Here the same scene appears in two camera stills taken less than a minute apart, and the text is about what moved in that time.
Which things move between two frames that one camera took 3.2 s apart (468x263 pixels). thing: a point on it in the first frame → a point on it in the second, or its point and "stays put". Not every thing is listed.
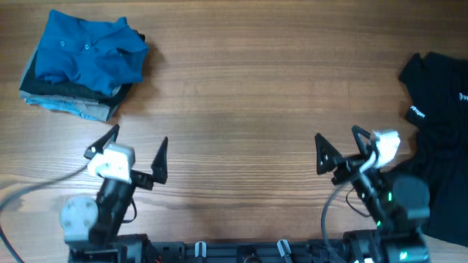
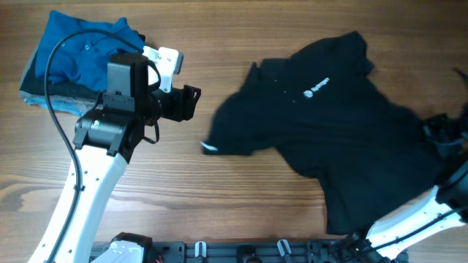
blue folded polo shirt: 102,55 stays put
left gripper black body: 141,181 → 175,106
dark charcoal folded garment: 30,82 stays put
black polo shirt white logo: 436,87 → 320,108
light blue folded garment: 77,107 stays put
